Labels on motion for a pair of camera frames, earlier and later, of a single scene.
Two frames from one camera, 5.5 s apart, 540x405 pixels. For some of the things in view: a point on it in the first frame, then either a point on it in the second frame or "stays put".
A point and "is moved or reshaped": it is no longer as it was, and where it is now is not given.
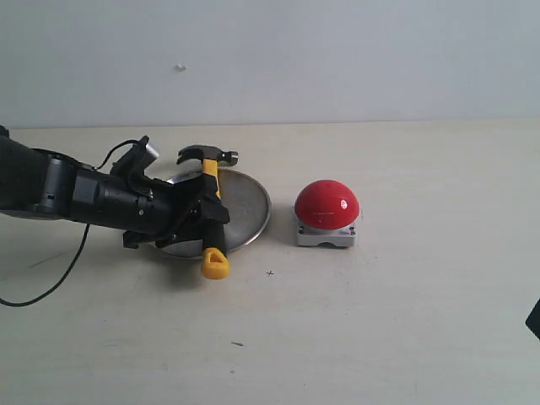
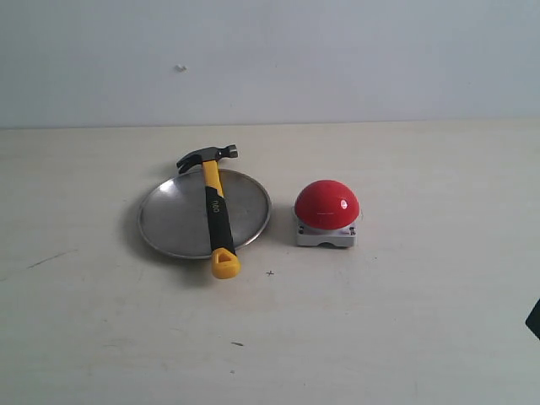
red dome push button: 326,212 stays put
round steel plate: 248,206 stays put
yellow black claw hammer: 214,262 is moved or reshaped
